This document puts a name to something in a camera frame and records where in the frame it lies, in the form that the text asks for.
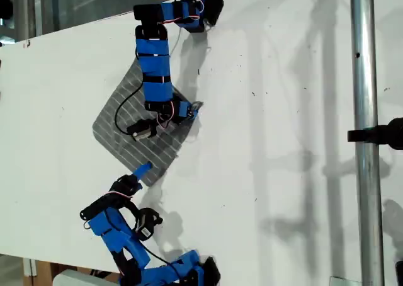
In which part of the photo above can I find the wooden table leg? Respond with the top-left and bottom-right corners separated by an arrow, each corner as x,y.
35,260 -> 54,286

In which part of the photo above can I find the grey striped towel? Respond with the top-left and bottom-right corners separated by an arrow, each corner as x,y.
92,57 -> 202,187

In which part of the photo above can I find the black camera cable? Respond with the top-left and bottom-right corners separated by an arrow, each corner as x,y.
114,81 -> 145,135
146,240 -> 177,266

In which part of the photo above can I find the black round object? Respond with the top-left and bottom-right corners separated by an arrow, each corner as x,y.
0,0 -> 14,20

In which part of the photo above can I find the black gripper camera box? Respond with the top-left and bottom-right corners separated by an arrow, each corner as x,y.
134,207 -> 164,241
127,118 -> 158,142

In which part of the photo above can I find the black clamp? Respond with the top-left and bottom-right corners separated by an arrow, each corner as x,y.
347,117 -> 403,151

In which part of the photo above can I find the steel post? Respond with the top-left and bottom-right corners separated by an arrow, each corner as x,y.
349,0 -> 385,286

